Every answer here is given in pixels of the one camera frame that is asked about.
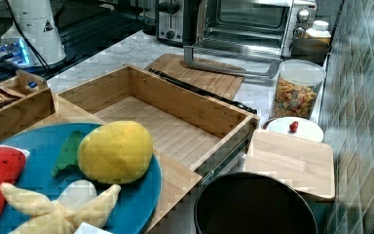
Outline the bamboo wooden drawer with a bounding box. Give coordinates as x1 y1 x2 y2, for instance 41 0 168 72
58 65 258 180

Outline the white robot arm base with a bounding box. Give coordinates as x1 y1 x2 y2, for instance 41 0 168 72
1 0 66 68

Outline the bamboo drawer cabinet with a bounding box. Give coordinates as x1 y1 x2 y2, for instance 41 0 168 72
18 97 201 234

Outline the wooden cutting board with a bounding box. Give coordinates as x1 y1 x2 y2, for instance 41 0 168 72
145 54 243 99

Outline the yellow plush lemon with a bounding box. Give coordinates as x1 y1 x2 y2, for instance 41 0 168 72
78 121 153 184

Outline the black silver toaster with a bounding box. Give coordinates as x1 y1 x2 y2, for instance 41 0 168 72
155 0 201 47

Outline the black round bin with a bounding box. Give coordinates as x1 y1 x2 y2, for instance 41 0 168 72
194 173 318 234

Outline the blue round plate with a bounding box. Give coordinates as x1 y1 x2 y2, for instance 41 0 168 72
1 123 161 234

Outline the pink bowl with white lid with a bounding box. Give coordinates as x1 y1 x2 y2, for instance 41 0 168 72
263 117 323 142

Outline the clear jar of cereal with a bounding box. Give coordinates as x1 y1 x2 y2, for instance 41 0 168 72
270 59 325 119

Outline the silver toaster oven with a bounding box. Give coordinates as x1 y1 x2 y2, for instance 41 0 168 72
182 0 319 80

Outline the teal canister with wooden lid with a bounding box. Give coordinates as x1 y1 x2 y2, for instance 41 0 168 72
243 130 335 234

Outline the dark grey cup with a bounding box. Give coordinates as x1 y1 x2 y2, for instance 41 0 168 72
291 38 329 65

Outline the orange bottle with white cap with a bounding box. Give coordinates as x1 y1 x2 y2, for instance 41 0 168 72
305 20 331 45

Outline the cream plush starfish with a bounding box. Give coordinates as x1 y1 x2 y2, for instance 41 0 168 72
0 182 121 234

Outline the bamboo tea bag organizer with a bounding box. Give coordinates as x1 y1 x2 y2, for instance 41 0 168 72
0 70 56 141

